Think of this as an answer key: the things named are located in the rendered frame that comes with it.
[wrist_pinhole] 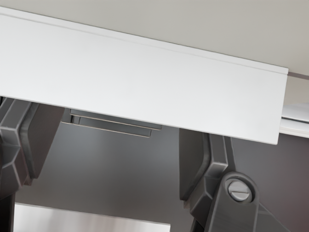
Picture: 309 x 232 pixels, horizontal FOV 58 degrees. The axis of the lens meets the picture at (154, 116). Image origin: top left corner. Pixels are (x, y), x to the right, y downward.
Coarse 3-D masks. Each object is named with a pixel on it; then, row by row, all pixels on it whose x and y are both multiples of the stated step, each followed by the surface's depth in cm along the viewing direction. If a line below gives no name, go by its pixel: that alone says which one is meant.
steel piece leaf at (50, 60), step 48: (0, 48) 7; (48, 48) 7; (96, 48) 7; (144, 48) 7; (192, 48) 8; (48, 96) 7; (96, 96) 7; (144, 96) 7; (192, 96) 7; (240, 96) 8
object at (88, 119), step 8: (72, 112) 35; (80, 112) 35; (88, 112) 35; (80, 120) 36; (88, 120) 36; (96, 120) 36; (104, 120) 36; (112, 120) 36; (120, 120) 36; (128, 120) 36; (136, 120) 36; (104, 128) 36; (112, 128) 36; (120, 128) 37; (128, 128) 37; (136, 128) 37; (144, 128) 37; (152, 128) 36; (160, 128) 36; (144, 136) 37
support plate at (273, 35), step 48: (0, 0) 7; (48, 0) 6; (96, 0) 6; (144, 0) 5; (192, 0) 5; (240, 0) 5; (288, 0) 4; (240, 48) 7; (288, 48) 6; (288, 96) 12
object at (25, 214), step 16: (16, 208) 16; (32, 208) 16; (48, 208) 17; (16, 224) 16; (32, 224) 16; (48, 224) 16; (64, 224) 17; (80, 224) 17; (96, 224) 17; (112, 224) 17; (128, 224) 17; (144, 224) 17; (160, 224) 17
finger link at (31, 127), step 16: (0, 112) 9; (16, 112) 8; (32, 112) 8; (48, 112) 10; (0, 128) 8; (16, 128) 8; (32, 128) 9; (48, 128) 10; (0, 144) 8; (16, 144) 8; (32, 144) 9; (48, 144) 11; (16, 160) 8; (32, 160) 9; (16, 176) 9; (32, 176) 10; (0, 192) 9
